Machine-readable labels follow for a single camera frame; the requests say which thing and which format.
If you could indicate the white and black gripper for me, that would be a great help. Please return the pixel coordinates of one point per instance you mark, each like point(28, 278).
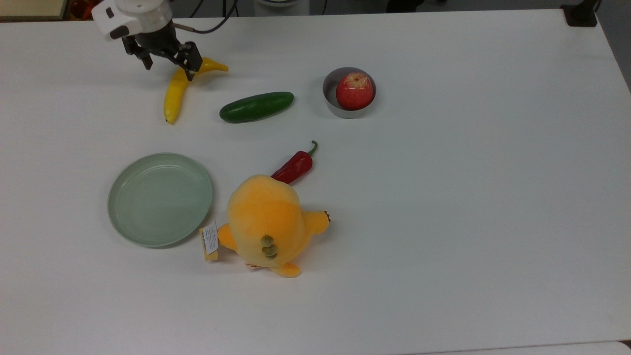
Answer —
point(109, 19)

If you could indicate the yellow toy banana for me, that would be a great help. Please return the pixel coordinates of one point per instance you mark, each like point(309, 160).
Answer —
point(172, 98)

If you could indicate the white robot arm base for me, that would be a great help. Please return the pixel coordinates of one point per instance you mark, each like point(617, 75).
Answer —
point(282, 7)

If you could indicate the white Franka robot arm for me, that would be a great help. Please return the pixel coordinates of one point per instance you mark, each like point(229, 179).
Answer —
point(148, 12)

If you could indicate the pale green plastic plate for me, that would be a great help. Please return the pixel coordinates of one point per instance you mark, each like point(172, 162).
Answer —
point(160, 199)

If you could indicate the black stand legs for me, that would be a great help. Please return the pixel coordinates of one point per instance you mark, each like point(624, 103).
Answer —
point(226, 6)

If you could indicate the colourful toy items pile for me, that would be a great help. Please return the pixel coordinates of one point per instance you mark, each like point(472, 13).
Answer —
point(81, 9)

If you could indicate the green toy cucumber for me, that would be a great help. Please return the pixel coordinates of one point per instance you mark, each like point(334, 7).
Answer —
point(256, 107)

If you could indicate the beige flat board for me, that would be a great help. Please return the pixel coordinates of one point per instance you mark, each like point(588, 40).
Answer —
point(29, 7)

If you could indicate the red toy chili pepper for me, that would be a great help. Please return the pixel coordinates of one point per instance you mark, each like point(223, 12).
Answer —
point(296, 167)

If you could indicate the round metal bowl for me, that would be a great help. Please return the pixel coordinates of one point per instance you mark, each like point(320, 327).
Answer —
point(346, 114)

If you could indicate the orange plush toy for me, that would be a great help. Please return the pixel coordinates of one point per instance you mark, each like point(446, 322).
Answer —
point(266, 217)

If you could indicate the red toy apple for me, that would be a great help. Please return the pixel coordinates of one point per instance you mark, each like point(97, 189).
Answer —
point(355, 91)

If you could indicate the black table clamp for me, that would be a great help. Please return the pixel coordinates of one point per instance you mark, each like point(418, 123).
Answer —
point(579, 17)

